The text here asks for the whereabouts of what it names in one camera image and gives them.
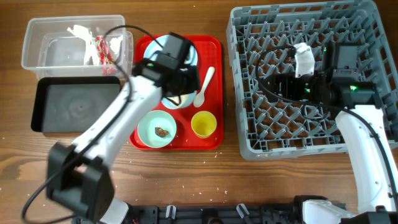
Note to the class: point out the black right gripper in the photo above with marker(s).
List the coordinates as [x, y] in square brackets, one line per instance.
[287, 80]

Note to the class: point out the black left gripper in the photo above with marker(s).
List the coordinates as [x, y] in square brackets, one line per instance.
[193, 84]

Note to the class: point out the light blue bowl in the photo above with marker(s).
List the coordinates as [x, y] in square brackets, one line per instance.
[179, 102]

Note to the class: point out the yellow plastic cup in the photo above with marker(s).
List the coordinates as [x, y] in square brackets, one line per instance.
[203, 124]

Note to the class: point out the brown food scrap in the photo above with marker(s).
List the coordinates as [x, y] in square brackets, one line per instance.
[162, 133]

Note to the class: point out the light green bowl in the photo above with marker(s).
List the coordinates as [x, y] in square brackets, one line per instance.
[146, 128]

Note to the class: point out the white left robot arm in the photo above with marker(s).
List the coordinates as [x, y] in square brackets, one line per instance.
[78, 175]

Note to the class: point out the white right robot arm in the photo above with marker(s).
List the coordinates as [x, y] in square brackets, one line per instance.
[357, 109]

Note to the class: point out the grey dishwasher rack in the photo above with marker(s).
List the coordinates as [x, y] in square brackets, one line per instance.
[257, 38]

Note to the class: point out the black waste tray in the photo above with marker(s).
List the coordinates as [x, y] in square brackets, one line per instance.
[71, 104]

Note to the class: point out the clear plastic waste bin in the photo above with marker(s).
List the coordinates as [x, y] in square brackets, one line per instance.
[50, 50]

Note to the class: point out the white plastic spoon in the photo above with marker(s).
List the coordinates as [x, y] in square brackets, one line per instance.
[200, 97]

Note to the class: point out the large light blue plate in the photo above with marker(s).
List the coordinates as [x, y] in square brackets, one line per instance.
[153, 47]

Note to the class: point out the red serving tray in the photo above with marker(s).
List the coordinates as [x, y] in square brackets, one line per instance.
[209, 55]

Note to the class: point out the red snack wrapper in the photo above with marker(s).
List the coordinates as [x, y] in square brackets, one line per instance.
[105, 56]

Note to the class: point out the white crumpled paper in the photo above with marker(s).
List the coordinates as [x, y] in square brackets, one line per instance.
[91, 55]

